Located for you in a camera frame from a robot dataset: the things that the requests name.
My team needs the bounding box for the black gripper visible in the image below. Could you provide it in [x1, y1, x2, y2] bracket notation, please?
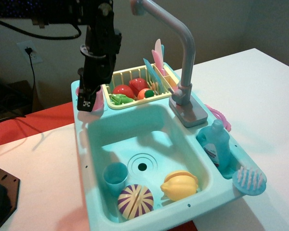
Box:
[77, 51, 116, 112]

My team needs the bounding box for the pink plastic cup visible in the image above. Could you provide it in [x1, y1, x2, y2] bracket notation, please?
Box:
[77, 87, 104, 112]

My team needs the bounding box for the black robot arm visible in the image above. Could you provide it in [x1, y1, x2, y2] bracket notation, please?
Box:
[0, 0, 122, 112]

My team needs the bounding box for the teal plastic cup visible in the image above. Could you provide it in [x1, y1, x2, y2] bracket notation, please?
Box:
[103, 162, 128, 197]

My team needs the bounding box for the teal toy sink unit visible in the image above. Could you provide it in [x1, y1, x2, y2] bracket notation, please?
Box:
[71, 81, 267, 231]

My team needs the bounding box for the green toy vegetable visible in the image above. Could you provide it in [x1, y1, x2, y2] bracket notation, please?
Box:
[110, 94, 134, 105]

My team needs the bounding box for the red toy tomato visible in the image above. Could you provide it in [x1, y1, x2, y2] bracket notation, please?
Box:
[112, 85, 135, 99]

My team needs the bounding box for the yellow dish rack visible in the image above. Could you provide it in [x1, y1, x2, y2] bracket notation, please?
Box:
[102, 64, 179, 110]

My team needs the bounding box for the red toy strawberry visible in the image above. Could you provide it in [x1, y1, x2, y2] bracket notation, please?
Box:
[128, 78, 149, 96]

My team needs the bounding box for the orange toy fruit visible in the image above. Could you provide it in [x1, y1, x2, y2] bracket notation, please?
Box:
[137, 88, 155, 100]

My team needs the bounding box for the blue toy plate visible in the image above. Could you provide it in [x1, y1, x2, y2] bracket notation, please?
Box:
[143, 58, 163, 94]

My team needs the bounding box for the pink toy knife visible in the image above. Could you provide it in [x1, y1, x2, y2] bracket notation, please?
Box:
[151, 39, 166, 76]

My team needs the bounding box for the red cloth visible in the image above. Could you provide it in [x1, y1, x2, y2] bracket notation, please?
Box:
[0, 102, 74, 145]

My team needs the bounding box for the grey toy faucet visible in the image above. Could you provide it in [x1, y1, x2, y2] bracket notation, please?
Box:
[130, 0, 209, 128]

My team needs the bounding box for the purple yellow striped toy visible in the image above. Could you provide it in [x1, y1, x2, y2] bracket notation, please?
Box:
[118, 184, 154, 220]

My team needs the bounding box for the yellow toy lemon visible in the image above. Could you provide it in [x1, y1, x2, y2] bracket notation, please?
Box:
[160, 170, 198, 201]

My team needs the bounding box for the blue dish soap bottle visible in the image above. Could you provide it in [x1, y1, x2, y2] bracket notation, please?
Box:
[196, 119, 231, 173]

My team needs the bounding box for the pink toy utensil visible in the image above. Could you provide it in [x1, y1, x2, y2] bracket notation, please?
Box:
[205, 104, 231, 132]

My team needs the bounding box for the blue scrub brush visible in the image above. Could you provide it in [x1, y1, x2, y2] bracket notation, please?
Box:
[232, 166, 266, 196]

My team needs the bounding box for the black power cord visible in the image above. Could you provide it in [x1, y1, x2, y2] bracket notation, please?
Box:
[0, 47, 37, 126]

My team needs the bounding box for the white wall outlet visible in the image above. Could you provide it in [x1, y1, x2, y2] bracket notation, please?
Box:
[16, 40, 43, 64]

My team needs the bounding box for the black braided cable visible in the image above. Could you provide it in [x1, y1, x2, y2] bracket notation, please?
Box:
[0, 16, 82, 41]

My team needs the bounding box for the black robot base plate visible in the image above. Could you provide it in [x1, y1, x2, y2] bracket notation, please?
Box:
[0, 168, 20, 228]

